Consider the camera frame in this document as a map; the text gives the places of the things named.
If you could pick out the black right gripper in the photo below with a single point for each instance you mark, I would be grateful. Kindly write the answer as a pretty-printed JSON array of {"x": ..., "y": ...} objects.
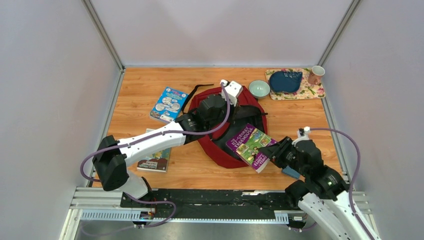
[{"x": 274, "y": 152}]

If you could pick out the green yellow book underneath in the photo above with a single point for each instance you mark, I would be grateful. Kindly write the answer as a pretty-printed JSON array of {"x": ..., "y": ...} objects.
[{"x": 156, "y": 162}]

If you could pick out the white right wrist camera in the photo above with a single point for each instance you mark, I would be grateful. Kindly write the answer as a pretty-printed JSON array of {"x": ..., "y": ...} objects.
[{"x": 302, "y": 135}]

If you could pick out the pale blue ceramic bowl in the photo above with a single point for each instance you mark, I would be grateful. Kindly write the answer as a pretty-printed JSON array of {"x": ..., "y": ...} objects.
[{"x": 259, "y": 89}]

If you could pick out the blue puzzle box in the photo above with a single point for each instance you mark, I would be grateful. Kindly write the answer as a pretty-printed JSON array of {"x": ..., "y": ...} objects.
[{"x": 169, "y": 105}]

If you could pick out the pink mug white inside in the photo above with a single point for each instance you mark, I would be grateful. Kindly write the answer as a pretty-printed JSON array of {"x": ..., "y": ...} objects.
[{"x": 316, "y": 74}]

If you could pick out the dark blue pencil pouch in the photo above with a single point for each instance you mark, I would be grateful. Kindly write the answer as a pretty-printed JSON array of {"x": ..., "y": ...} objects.
[{"x": 285, "y": 81}]

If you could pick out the teal blue wallet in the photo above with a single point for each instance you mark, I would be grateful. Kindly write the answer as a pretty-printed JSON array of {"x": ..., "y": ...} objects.
[{"x": 291, "y": 172}]

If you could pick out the red student backpack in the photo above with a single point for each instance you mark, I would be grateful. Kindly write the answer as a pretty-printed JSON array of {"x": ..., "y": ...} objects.
[{"x": 247, "y": 111}]

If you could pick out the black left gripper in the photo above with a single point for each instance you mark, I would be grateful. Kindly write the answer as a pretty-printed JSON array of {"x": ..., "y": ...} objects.
[{"x": 226, "y": 103}]

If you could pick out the floral rectangular tray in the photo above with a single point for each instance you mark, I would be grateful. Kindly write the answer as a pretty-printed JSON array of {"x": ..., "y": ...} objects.
[{"x": 306, "y": 91}]

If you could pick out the purple children's book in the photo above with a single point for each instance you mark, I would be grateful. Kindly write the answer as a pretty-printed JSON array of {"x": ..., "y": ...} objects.
[{"x": 246, "y": 144}]

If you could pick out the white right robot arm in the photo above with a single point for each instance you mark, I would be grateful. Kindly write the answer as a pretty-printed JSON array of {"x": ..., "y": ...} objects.
[{"x": 323, "y": 194}]

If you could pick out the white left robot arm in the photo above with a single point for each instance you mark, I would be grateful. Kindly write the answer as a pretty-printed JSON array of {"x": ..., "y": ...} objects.
[{"x": 113, "y": 157}]

